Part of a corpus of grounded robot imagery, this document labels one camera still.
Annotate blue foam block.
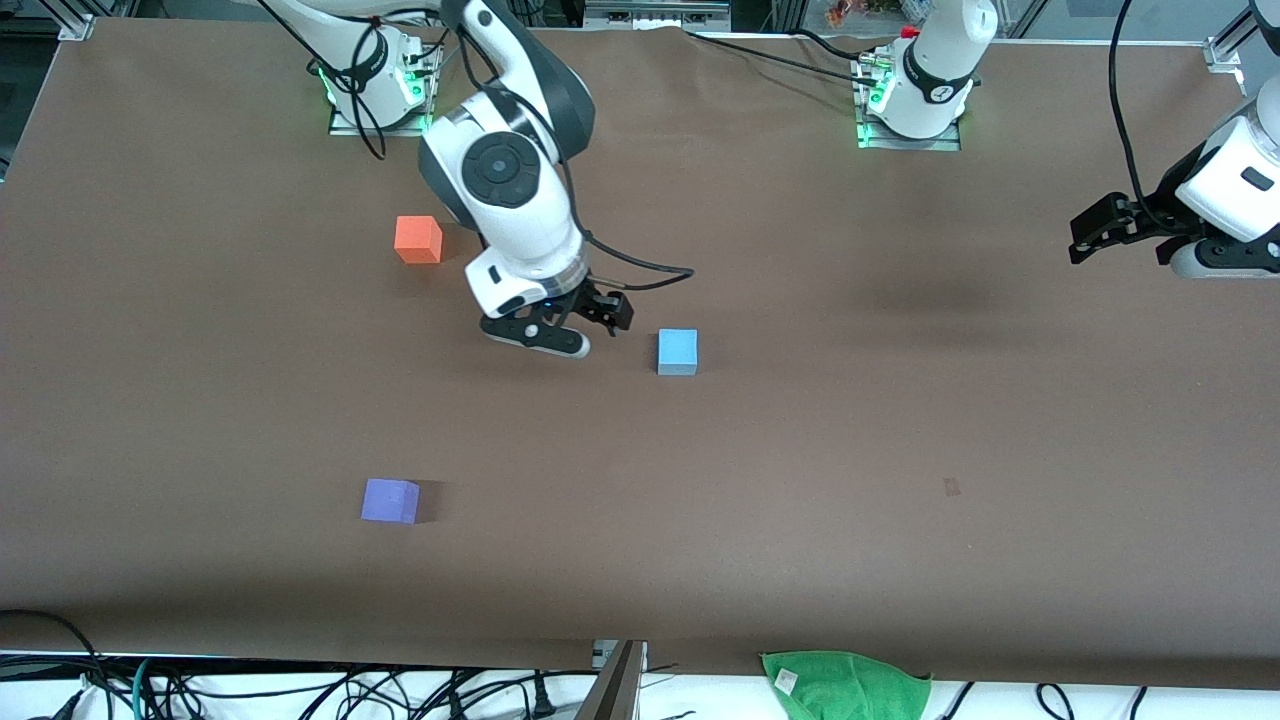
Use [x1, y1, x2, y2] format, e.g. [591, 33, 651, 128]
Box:
[656, 328, 700, 378]

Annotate orange foam block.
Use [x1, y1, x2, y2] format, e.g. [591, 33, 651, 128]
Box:
[394, 215, 444, 265]

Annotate purple foam block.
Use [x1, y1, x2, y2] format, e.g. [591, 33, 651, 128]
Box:
[360, 478, 422, 525]

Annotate brown paper table cover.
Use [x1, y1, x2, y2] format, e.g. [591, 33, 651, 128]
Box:
[0, 18, 1280, 691]

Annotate grey power strip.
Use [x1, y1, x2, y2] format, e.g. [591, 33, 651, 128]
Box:
[583, 0, 733, 31]

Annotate grey aluminium profile bar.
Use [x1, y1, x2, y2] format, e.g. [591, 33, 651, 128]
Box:
[575, 640, 649, 720]

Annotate green microfibre cloth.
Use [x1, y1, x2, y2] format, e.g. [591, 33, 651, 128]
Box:
[760, 650, 933, 720]

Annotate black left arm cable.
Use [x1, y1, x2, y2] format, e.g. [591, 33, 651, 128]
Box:
[1108, 0, 1153, 219]

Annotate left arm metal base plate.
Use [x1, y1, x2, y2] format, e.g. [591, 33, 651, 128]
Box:
[855, 55, 963, 151]

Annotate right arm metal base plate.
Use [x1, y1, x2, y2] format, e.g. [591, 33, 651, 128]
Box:
[328, 50, 433, 137]

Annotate black base supply cable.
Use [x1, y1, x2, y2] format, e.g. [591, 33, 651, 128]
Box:
[685, 28, 881, 87]

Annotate black plug cable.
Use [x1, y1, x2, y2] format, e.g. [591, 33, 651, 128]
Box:
[330, 665, 601, 720]

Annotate thick black floor cable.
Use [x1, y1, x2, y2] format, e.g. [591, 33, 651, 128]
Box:
[0, 608, 113, 720]

